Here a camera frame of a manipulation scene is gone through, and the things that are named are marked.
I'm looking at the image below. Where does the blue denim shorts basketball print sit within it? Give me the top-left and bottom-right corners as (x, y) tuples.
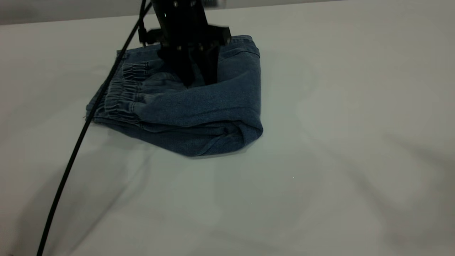
(85, 34), (263, 158)

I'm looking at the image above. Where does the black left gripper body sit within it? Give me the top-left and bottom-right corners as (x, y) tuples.
(146, 0), (231, 57)

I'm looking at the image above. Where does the short black usb cable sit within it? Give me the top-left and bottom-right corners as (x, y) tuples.
(138, 0), (148, 47)

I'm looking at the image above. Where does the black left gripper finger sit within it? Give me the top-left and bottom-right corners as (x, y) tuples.
(195, 46), (220, 85)
(160, 53), (195, 86)

